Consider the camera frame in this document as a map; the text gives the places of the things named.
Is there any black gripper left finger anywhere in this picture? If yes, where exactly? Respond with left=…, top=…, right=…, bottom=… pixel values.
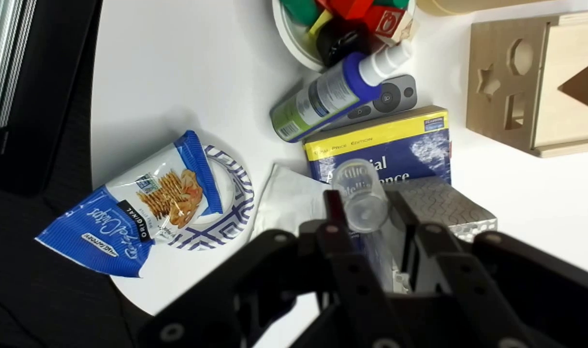
left=138, top=187, right=407, bottom=348

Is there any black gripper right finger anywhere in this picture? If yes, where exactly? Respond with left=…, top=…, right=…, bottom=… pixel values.
left=390, top=191, right=588, bottom=348

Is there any blue spray bottle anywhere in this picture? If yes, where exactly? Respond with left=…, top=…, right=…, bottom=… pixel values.
left=270, top=40, right=417, bottom=144

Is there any white paper sheet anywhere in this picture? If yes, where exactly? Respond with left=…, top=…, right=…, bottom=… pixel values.
left=250, top=160, right=349, bottom=241

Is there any blue patterned paper plate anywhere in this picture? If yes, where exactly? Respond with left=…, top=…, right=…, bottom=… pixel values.
left=109, top=140, right=258, bottom=318

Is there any blue book yellow edge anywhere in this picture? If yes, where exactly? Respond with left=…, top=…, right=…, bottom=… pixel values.
left=303, top=104, right=454, bottom=189

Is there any grey remote control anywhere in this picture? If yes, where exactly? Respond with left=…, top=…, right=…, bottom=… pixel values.
left=345, top=71, right=421, bottom=125

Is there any wooden shape sorter box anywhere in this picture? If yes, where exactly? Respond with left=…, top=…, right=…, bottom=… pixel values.
left=465, top=9, right=588, bottom=158

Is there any white bowl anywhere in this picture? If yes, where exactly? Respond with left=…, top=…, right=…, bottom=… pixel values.
left=272, top=0, right=419, bottom=73

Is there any blue pretzel snack bag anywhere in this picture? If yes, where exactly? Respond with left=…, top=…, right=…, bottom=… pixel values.
left=36, top=129, right=227, bottom=280

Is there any printed wooden toy block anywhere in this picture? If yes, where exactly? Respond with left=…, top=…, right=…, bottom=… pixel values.
left=363, top=3, right=417, bottom=46

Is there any yellow toy block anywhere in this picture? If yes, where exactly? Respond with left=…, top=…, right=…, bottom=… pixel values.
left=308, top=7, right=336, bottom=42

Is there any red toy block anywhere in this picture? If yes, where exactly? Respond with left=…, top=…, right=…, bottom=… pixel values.
left=326, top=0, right=378, bottom=20

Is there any green toy block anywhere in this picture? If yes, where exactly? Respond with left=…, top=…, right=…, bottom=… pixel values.
left=279, top=0, right=324, bottom=28

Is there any robot stand with metal frame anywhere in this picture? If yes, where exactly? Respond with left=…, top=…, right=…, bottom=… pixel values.
left=0, top=0, right=107, bottom=194

